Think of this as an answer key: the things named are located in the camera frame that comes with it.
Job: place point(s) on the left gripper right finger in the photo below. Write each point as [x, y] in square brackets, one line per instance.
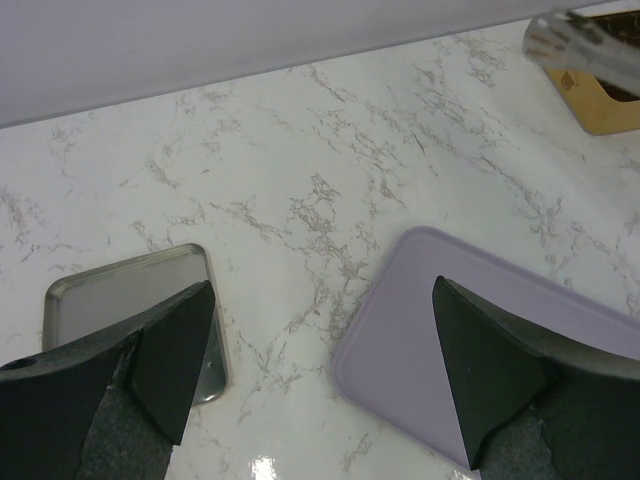
[533, 404]

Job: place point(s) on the lavender tray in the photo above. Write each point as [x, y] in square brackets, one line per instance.
[390, 363]

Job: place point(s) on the metal tongs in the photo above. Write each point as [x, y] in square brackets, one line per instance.
[562, 38]

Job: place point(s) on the gold chocolate box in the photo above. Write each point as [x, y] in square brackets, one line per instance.
[599, 107]

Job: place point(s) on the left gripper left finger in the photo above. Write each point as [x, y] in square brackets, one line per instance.
[110, 405]

